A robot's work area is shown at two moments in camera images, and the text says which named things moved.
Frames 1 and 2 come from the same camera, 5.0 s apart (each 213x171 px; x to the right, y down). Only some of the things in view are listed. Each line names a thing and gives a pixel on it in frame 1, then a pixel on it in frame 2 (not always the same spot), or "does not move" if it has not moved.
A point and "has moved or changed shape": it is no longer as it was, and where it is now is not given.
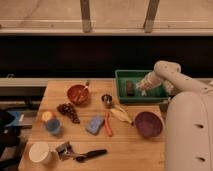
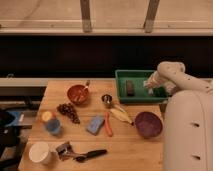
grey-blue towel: (142, 92) has moved or changed shape
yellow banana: (118, 112) does not move
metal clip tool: (65, 151) does not move
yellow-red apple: (48, 116) does not move
